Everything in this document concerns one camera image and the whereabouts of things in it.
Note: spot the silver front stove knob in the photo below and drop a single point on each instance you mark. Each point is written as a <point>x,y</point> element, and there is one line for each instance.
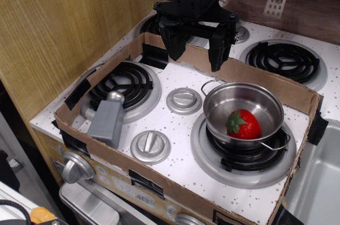
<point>150,147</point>

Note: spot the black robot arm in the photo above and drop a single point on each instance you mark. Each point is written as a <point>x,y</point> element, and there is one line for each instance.
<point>201,18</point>

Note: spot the silver oven door handle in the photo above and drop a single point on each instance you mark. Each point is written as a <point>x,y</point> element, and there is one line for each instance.
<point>87,205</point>

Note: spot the silver oven front knob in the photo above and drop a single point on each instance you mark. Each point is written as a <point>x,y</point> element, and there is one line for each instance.
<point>76,168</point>

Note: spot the silver back stove knob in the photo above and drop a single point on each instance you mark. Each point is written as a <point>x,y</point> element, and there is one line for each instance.
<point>242,34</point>

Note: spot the red toy strawberry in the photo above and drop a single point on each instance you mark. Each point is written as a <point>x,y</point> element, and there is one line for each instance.
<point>242,124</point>

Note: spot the silver oven knob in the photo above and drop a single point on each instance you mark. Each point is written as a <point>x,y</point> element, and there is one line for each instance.
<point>76,168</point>
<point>185,219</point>

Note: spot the front left coil burner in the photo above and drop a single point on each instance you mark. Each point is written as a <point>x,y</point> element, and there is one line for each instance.
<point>139,85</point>

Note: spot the silver lower oven knob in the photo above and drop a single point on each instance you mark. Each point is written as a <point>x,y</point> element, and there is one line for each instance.
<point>185,219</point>

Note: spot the back left coil burner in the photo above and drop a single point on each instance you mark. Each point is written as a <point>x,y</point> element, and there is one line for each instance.
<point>150,24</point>

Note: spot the silver stove knob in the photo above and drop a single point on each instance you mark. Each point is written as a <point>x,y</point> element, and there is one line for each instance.
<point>150,147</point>
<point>242,34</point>
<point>184,101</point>

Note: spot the brown cardboard box frame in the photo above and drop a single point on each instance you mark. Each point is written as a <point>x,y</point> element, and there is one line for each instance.
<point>178,184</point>

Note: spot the digital clock panel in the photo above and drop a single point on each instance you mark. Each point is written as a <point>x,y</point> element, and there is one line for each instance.
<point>134,192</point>

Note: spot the coil burner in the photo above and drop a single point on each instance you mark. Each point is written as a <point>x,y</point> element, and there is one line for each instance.
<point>139,85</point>
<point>150,24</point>
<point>288,59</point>
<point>241,168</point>

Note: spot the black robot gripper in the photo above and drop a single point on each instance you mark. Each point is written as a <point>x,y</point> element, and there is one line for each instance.
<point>179,20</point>

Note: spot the hanging metal slotted spatula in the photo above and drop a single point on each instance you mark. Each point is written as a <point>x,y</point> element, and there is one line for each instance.
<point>274,9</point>

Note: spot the stainless steel pot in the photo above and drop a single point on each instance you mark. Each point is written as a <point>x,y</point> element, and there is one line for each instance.
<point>221,101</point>

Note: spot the grey toy sink basin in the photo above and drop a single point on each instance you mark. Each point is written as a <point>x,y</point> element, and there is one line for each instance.
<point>313,194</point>

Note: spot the front right coil burner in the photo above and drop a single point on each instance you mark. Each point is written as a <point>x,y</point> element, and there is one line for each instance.
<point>241,168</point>

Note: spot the back right coil burner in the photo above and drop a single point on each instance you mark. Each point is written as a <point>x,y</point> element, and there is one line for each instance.
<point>288,59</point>

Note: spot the silver centre stove knob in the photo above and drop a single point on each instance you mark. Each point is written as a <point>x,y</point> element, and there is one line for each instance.
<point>184,101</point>

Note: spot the grey pepper shaker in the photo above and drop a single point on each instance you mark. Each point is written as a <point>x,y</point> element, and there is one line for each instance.
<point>107,123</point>

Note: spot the orange object bottom left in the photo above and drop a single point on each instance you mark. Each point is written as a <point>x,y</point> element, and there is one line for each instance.
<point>40,215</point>

